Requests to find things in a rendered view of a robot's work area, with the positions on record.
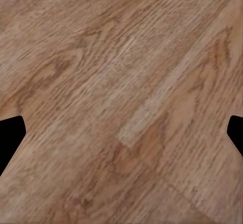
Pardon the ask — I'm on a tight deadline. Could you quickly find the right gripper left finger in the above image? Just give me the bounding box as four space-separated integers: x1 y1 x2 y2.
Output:
0 116 26 176

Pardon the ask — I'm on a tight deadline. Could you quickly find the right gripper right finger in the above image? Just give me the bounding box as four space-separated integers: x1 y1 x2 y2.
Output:
227 115 243 155

